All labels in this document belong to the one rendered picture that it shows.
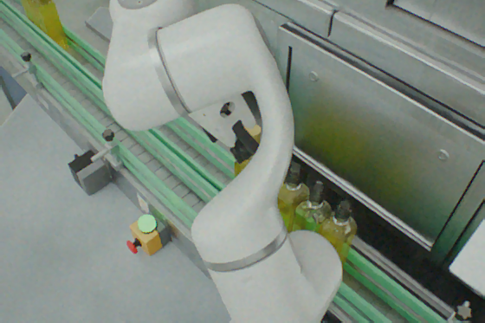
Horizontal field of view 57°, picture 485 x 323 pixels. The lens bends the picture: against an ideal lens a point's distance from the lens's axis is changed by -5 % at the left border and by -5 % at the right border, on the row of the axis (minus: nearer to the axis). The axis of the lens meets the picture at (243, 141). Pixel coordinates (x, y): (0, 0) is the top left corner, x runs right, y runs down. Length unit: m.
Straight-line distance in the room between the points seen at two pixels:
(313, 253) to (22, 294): 0.91
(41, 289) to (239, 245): 0.92
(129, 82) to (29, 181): 1.14
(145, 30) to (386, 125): 0.55
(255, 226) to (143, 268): 0.84
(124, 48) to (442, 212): 0.68
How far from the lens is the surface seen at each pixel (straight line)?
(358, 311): 0.99
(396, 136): 0.85
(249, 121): 0.56
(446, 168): 0.83
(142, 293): 1.19
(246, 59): 0.36
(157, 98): 0.37
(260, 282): 0.42
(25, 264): 1.32
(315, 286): 0.48
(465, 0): 0.73
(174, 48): 0.36
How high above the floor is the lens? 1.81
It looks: 47 degrees down
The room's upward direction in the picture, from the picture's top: straight up
